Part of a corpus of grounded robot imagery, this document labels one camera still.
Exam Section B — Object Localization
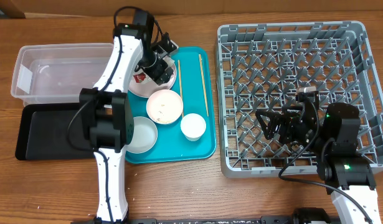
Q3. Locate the white paper wrapper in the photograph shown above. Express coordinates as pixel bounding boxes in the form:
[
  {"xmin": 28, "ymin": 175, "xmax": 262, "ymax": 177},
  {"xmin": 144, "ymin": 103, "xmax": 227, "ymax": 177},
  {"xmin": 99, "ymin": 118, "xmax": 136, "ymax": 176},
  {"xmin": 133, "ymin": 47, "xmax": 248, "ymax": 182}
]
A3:
[{"xmin": 130, "ymin": 65, "xmax": 152, "ymax": 85}]

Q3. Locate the pink bowl with rice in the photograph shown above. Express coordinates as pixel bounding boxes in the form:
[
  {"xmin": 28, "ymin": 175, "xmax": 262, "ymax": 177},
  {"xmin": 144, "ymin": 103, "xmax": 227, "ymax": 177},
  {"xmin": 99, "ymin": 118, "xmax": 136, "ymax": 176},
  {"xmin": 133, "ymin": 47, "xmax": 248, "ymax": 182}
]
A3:
[{"xmin": 146, "ymin": 90, "xmax": 184, "ymax": 124}]

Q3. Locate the grey shallow bowl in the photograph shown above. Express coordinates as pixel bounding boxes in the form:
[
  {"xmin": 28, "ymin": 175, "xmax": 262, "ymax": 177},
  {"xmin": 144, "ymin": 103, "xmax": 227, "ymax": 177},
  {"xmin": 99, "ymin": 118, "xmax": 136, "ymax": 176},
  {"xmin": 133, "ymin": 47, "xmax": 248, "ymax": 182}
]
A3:
[{"xmin": 126, "ymin": 116, "xmax": 158, "ymax": 154}]

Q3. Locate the white cup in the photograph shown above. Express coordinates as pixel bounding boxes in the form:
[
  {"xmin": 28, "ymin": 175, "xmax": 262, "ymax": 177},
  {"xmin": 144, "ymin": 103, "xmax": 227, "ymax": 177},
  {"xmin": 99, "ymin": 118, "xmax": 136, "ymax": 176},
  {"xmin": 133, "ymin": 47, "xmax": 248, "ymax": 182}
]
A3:
[{"xmin": 181, "ymin": 113, "xmax": 207, "ymax": 141}]

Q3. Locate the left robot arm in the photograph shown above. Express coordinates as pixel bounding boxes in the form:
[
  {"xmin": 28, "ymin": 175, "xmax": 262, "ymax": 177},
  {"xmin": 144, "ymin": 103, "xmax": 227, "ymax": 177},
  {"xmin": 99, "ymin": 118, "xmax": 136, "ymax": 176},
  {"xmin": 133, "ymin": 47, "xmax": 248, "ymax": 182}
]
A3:
[{"xmin": 74, "ymin": 7, "xmax": 178, "ymax": 223}]

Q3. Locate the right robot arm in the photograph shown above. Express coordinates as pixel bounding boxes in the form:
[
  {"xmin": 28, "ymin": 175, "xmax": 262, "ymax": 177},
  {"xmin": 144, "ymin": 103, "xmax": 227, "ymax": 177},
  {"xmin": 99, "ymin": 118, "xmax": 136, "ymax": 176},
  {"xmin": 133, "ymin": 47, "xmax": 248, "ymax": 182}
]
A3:
[{"xmin": 255, "ymin": 91, "xmax": 381, "ymax": 223}]

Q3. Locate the left wooden chopstick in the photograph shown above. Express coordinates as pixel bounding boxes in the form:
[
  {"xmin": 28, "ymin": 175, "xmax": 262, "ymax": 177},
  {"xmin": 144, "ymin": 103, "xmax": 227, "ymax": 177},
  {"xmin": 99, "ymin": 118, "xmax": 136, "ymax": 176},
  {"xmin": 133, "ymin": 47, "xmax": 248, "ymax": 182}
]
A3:
[{"xmin": 177, "ymin": 60, "xmax": 184, "ymax": 118}]

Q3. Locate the wooden chopstick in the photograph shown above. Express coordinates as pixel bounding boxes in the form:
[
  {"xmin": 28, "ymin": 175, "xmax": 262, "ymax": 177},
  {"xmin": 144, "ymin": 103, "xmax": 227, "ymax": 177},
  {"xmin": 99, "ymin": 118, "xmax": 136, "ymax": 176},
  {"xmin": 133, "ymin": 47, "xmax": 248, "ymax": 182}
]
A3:
[
  {"xmin": 177, "ymin": 60, "xmax": 184, "ymax": 118},
  {"xmin": 198, "ymin": 54, "xmax": 209, "ymax": 117}
]

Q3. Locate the large white plate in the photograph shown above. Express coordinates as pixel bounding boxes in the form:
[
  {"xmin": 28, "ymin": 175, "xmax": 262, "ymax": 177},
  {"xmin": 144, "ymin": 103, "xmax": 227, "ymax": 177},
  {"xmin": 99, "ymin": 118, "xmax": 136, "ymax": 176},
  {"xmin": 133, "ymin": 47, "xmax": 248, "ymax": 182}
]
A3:
[{"xmin": 129, "ymin": 56, "xmax": 177, "ymax": 98}]

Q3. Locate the teal serving tray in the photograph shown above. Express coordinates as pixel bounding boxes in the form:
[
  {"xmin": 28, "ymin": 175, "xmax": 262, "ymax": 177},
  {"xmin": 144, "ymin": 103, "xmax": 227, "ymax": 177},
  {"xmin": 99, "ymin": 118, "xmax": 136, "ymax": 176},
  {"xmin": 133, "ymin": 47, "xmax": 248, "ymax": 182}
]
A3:
[{"xmin": 126, "ymin": 47, "xmax": 216, "ymax": 164}]

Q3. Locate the right wooden chopstick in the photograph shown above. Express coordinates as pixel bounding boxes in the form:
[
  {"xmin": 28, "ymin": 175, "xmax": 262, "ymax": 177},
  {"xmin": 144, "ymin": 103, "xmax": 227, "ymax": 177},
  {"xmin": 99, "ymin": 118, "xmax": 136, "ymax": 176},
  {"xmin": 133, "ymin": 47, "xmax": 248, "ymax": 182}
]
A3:
[{"xmin": 198, "ymin": 54, "xmax": 209, "ymax": 117}]

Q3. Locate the grey plastic dish rack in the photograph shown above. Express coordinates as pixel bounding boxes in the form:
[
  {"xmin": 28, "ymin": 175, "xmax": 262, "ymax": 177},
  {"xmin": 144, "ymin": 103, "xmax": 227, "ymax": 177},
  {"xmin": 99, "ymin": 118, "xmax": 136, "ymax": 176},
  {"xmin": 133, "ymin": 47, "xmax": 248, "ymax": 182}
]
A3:
[{"xmin": 216, "ymin": 21, "xmax": 383, "ymax": 178}]

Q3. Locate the clear plastic bin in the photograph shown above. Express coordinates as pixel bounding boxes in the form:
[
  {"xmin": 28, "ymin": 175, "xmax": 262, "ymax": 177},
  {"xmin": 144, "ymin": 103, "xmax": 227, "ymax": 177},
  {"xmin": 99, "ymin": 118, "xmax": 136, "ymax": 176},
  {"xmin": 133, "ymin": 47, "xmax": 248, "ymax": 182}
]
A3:
[{"xmin": 11, "ymin": 43, "xmax": 113, "ymax": 106}]

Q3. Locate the black rectangular tray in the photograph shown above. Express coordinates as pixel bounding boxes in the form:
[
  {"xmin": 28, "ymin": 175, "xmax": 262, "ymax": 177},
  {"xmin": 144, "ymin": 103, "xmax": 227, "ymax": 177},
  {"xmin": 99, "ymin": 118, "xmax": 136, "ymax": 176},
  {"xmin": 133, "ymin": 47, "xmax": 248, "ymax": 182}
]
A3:
[{"xmin": 15, "ymin": 103, "xmax": 95, "ymax": 161}]

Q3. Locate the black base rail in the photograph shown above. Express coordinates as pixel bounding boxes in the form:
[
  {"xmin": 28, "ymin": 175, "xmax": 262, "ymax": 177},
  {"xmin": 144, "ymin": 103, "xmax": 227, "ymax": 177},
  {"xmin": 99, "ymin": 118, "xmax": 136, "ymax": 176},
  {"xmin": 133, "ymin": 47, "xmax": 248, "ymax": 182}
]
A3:
[{"xmin": 70, "ymin": 207, "xmax": 348, "ymax": 224}]

